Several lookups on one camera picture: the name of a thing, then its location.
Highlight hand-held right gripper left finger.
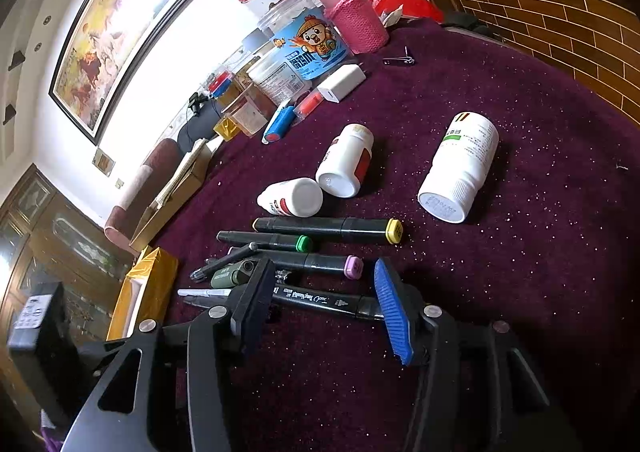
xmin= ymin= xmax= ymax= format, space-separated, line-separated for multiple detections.
xmin=60 ymin=259 xmax=278 ymax=452

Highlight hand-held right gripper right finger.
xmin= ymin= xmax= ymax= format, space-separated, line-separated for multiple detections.
xmin=374 ymin=258 xmax=581 ymax=452

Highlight small olive green tube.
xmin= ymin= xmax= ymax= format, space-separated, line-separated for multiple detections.
xmin=210 ymin=259 xmax=257 ymax=289

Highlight thin black pen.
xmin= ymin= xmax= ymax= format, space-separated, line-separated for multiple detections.
xmin=190 ymin=241 xmax=259 ymax=282

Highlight white pen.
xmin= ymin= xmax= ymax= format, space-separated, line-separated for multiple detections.
xmin=177 ymin=287 xmax=232 ymax=298

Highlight black marker white print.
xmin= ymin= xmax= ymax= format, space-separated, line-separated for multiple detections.
xmin=182 ymin=282 xmax=387 ymax=322

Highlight black marker green caps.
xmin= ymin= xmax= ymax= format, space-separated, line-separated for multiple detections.
xmin=216 ymin=230 xmax=315 ymax=253

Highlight black marker purple cap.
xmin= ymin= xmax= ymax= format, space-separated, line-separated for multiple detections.
xmin=227 ymin=246 xmax=364 ymax=281

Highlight black marker yellow cap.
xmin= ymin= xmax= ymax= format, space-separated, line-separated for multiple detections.
xmin=252 ymin=216 xmax=405 ymax=246

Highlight gold box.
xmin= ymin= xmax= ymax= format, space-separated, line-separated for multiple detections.
xmin=106 ymin=246 xmax=180 ymax=342

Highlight large white pill bottle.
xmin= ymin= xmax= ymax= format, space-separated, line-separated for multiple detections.
xmin=417 ymin=111 xmax=500 ymax=224

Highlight maroon tablecloth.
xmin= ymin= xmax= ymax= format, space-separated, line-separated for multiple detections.
xmin=160 ymin=20 xmax=640 ymax=452

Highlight small white narrow-neck bottle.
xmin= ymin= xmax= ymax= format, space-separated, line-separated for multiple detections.
xmin=257 ymin=177 xmax=325 ymax=218

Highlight cardboard box with papers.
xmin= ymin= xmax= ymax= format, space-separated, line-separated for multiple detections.
xmin=129 ymin=136 xmax=224 ymax=254

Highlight maroon chair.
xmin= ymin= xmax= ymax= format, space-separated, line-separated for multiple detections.
xmin=103 ymin=137 xmax=182 ymax=249

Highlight white pill bottle red label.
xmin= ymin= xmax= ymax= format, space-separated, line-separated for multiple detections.
xmin=315 ymin=123 xmax=375 ymax=198

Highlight blue and white case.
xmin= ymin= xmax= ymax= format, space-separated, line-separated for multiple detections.
xmin=262 ymin=100 xmax=297 ymax=146

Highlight amber clear jar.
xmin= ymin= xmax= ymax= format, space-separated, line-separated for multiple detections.
xmin=219 ymin=82 xmax=274 ymax=138

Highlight black keypad device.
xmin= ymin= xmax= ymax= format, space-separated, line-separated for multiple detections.
xmin=7 ymin=281 xmax=83 ymax=429

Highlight wooden glass-door cabinet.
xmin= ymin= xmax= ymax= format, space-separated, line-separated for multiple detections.
xmin=0 ymin=163 xmax=136 ymax=433

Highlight stack of coloured tape rolls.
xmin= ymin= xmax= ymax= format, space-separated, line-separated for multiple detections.
xmin=207 ymin=69 xmax=237 ymax=98

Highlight white plastic jar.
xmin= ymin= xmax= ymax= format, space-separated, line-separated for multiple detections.
xmin=247 ymin=49 xmax=312 ymax=106

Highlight white charger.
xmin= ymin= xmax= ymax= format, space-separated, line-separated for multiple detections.
xmin=315 ymin=63 xmax=368 ymax=104

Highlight nail clipper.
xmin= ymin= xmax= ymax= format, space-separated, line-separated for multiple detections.
xmin=382 ymin=47 xmax=416 ymax=68

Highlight blue label cartoon plastic jar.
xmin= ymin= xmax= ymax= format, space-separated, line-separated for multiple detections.
xmin=256 ymin=0 xmax=352 ymax=84

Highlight pink cup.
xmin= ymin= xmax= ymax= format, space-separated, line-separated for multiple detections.
xmin=306 ymin=0 xmax=391 ymax=56

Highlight framed painting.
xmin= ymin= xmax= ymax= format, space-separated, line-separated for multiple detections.
xmin=48 ymin=0 xmax=209 ymax=146

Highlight brick-pattern wooden counter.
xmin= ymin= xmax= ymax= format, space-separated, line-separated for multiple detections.
xmin=384 ymin=0 xmax=640 ymax=129

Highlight small gold wall plaque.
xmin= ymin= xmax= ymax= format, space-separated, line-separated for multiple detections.
xmin=92 ymin=147 xmax=117 ymax=178

